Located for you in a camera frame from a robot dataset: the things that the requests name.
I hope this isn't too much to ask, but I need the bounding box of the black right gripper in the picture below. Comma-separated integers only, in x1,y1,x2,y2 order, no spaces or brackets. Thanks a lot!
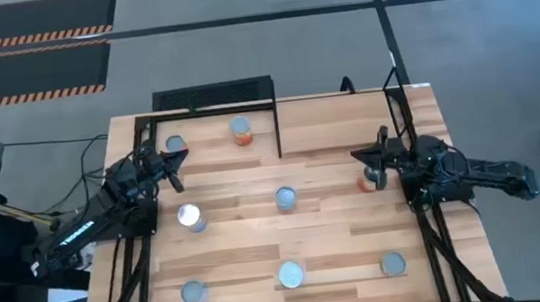
349,136,420,194

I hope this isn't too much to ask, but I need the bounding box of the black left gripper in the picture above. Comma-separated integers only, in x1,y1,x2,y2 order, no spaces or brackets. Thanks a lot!
145,147,194,198

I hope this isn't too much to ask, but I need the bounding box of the red yellow corn can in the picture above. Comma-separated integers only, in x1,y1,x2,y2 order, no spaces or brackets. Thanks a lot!
355,163,386,195

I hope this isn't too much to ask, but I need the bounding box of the pink teal can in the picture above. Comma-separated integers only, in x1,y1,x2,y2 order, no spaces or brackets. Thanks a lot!
175,201,208,236

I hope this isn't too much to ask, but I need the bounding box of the orange brown can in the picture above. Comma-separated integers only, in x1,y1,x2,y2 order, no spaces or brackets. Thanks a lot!
227,114,255,149

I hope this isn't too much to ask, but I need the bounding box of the blue can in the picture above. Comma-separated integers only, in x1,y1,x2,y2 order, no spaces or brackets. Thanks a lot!
273,184,300,214

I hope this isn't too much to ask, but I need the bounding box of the yellow peaches can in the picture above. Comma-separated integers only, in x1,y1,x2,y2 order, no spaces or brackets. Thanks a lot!
379,249,409,279

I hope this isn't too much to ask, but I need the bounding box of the silver-topped can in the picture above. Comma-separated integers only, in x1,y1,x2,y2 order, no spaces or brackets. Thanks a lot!
178,277,211,302

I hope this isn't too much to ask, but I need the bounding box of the wooden shelf board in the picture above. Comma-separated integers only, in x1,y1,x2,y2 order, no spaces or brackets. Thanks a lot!
275,87,404,157

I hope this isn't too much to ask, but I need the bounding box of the white sheet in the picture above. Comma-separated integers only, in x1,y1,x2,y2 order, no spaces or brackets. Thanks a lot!
44,284,91,302

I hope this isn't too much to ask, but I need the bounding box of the black hazard-striped floor mat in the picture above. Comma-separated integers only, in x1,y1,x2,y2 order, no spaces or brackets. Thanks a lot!
0,0,122,50
0,38,117,109

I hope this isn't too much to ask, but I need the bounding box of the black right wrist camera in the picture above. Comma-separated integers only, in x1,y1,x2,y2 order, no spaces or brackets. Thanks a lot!
375,124,392,147

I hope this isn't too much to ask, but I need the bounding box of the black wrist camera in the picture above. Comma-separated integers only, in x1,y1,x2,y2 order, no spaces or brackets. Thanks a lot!
137,139,164,162
375,124,392,147

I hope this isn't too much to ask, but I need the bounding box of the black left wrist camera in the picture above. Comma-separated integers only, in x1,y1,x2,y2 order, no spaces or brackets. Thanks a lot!
137,139,164,162

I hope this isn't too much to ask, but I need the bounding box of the black metal rig frame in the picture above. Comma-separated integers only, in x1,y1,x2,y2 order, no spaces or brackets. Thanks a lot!
58,55,513,302

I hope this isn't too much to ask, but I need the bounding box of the black looped cable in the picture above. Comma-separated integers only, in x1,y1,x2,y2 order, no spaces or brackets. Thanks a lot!
338,75,356,96

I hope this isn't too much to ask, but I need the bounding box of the black floor cable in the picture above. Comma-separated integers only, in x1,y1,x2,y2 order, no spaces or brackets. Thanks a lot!
60,133,117,213
1,131,110,151

